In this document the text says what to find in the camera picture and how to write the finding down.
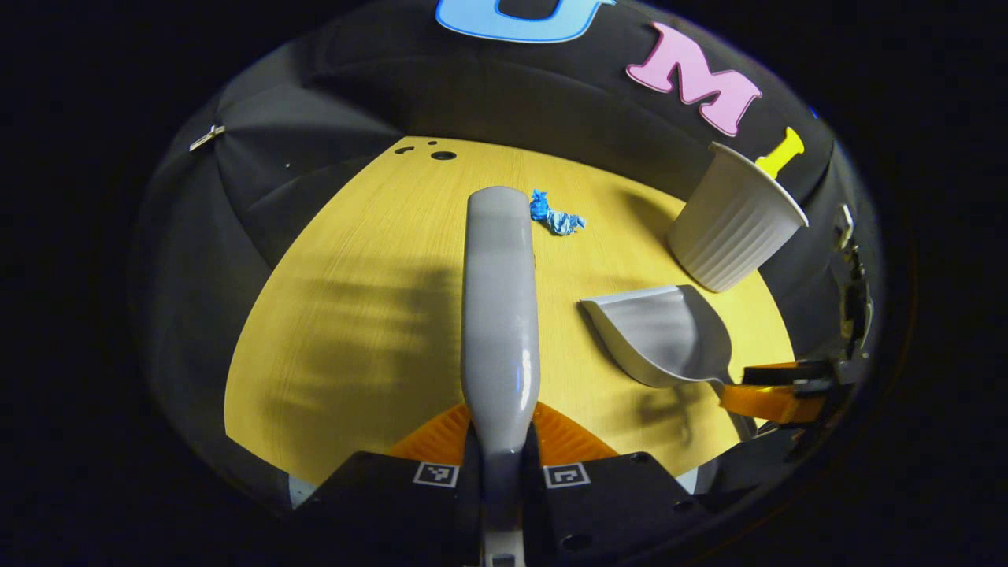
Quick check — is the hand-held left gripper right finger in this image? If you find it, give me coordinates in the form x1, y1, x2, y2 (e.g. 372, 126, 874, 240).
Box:
520, 402, 713, 567

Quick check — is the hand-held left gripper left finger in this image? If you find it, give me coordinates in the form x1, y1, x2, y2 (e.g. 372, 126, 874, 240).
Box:
295, 402, 483, 567

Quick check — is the grey plastic dustpan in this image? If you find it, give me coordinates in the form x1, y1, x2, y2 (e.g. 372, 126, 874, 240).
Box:
580, 284, 757, 442

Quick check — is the white ribbed garbage bin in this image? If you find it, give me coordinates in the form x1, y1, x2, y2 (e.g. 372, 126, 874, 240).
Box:
666, 142, 810, 293

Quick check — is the small grey broom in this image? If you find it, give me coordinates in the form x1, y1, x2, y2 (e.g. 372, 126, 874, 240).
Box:
461, 186, 542, 567

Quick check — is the wooden desktop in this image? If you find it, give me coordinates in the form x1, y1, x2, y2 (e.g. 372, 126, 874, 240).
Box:
224, 135, 796, 487

